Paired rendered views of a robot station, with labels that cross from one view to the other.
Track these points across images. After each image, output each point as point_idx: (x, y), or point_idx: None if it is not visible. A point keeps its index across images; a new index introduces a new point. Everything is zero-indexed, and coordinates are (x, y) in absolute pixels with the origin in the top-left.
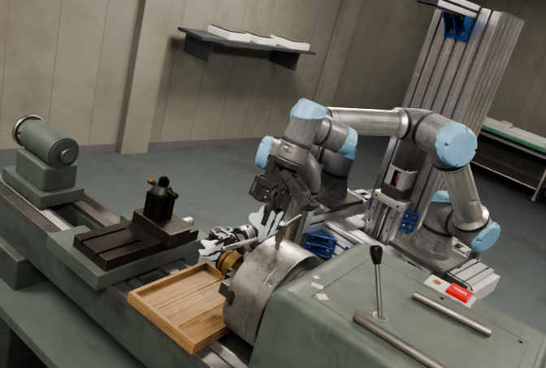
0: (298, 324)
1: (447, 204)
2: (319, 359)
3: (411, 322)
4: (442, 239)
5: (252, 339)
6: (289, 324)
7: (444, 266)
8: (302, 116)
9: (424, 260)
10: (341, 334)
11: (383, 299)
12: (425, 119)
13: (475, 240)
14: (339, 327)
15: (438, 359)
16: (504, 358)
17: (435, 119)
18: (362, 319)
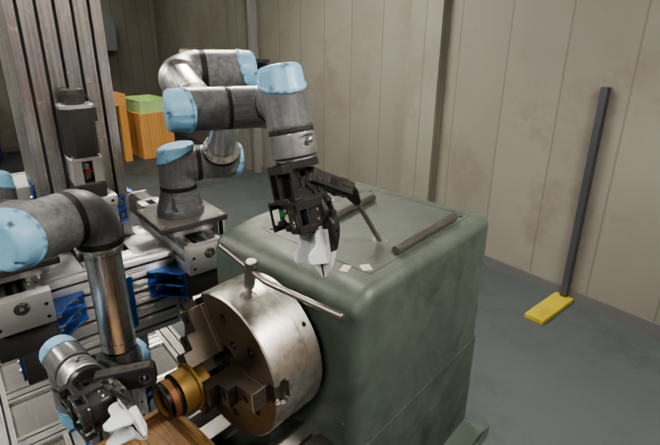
0: (390, 302)
1: (188, 154)
2: (409, 306)
3: (377, 227)
4: (196, 191)
5: (313, 395)
6: (383, 312)
7: (215, 210)
8: (302, 85)
9: (205, 218)
10: (416, 266)
11: (347, 235)
12: (207, 59)
13: (241, 164)
14: (412, 265)
15: (422, 225)
16: (398, 200)
17: (219, 55)
18: (404, 245)
